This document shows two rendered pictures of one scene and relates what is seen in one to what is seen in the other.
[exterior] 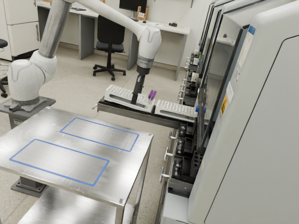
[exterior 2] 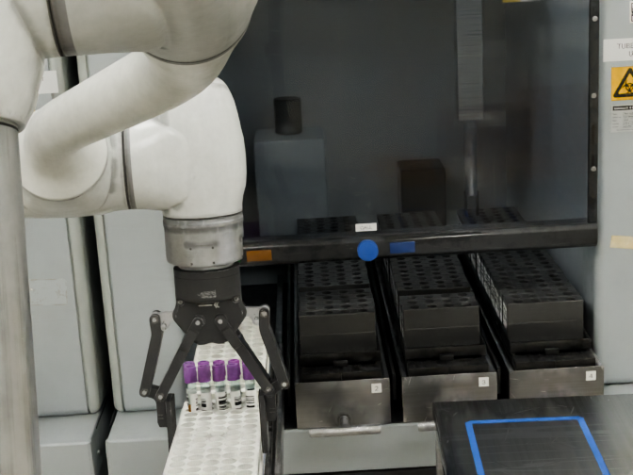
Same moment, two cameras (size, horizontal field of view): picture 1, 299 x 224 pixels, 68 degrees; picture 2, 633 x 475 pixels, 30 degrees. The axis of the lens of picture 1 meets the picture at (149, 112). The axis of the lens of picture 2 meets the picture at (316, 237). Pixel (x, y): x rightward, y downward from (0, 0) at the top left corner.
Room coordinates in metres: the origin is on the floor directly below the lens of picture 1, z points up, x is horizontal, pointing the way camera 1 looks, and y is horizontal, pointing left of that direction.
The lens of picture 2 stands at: (1.25, 1.37, 1.45)
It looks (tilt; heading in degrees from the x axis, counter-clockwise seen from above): 16 degrees down; 263
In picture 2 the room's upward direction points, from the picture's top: 3 degrees counter-clockwise
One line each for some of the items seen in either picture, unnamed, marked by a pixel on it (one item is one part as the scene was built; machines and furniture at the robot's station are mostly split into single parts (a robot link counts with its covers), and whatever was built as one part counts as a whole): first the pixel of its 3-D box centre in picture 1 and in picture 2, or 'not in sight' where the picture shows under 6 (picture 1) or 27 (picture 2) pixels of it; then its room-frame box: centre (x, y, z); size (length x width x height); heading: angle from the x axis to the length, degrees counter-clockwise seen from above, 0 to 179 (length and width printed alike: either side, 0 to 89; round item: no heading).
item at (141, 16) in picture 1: (143, 13); not in sight; (4.63, 0.45, 1.02); 0.22 x 0.17 x 0.24; 173
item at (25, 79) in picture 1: (24, 78); not in sight; (1.21, 0.78, 0.87); 0.18 x 0.16 x 0.22; 178
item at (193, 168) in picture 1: (194, 164); (543, 319); (0.72, -0.22, 0.85); 0.12 x 0.02 x 0.06; 172
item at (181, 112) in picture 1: (180, 112); (233, 371); (1.18, -0.18, 0.83); 0.30 x 0.10 x 0.06; 83
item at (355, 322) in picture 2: (195, 126); (337, 331); (1.02, -0.26, 0.85); 0.12 x 0.02 x 0.06; 174
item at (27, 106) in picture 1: (23, 100); not in sight; (1.18, 0.79, 0.73); 0.22 x 0.18 x 0.06; 173
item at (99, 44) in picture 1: (111, 45); not in sight; (3.78, 0.84, 0.52); 0.64 x 0.60 x 1.05; 13
